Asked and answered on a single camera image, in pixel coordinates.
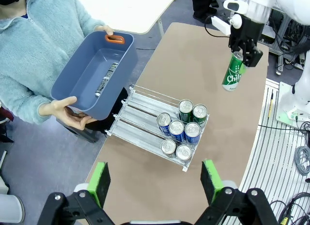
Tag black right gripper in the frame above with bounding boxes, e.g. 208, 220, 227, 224
229, 14, 264, 74

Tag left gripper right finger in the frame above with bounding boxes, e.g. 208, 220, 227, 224
193, 159, 279, 225

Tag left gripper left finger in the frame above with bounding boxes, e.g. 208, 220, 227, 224
36, 161, 114, 225

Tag green Chilsung beverage can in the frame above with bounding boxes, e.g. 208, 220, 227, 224
178, 99, 194, 123
192, 103, 208, 126
222, 51, 245, 92

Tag blue beverage can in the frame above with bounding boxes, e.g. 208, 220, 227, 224
169, 120, 186, 142
184, 122, 202, 145
156, 112, 172, 135

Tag blue plastic bin orange handles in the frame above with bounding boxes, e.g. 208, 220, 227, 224
50, 30, 135, 121

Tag person's right fleece forearm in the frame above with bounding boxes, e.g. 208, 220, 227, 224
0, 81, 58, 125

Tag person's left fleece forearm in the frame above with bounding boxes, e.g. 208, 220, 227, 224
72, 6, 107, 33

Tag black Pepsi beverage can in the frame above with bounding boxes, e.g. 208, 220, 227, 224
160, 138, 177, 156
174, 144, 194, 162

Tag person's right hand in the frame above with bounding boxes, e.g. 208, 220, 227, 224
38, 96, 97, 130

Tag person's left hand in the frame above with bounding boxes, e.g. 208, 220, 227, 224
94, 25, 114, 36

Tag dark grey table foot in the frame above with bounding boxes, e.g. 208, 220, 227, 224
57, 118, 100, 144

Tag white slotted mounting plate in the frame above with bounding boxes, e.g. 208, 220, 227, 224
238, 78, 310, 225

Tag yellow pen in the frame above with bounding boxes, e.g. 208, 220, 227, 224
267, 93, 275, 118

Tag person in black trousers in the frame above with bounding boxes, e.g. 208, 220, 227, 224
191, 0, 218, 22

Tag dark red black jacket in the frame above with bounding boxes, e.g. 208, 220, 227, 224
0, 106, 15, 145

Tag white side table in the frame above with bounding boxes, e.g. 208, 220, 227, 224
77, 0, 182, 39

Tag person in mint fleece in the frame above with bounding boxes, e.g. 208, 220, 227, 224
0, 0, 107, 125

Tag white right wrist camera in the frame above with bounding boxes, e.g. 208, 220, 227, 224
211, 16, 231, 36

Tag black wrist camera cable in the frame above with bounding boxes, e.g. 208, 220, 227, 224
204, 16, 231, 38

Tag aluminium frame with cables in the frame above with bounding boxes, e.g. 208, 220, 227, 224
265, 9, 310, 77

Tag thin black cable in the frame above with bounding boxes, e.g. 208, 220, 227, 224
257, 122, 310, 132

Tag clear wire can rack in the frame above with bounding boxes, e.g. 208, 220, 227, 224
104, 84, 210, 173

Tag black cable bundle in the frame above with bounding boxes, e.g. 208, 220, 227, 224
270, 191, 310, 225

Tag grey coiled cable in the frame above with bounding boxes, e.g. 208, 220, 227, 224
294, 145, 310, 177

